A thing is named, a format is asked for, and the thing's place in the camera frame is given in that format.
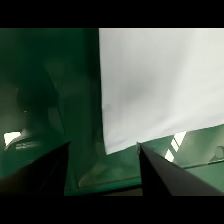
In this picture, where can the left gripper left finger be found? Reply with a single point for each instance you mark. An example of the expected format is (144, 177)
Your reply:
(36, 175)

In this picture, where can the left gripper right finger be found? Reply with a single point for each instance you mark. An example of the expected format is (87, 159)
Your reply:
(166, 176)

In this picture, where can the white shirt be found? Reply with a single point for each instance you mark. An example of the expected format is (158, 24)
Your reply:
(160, 86)

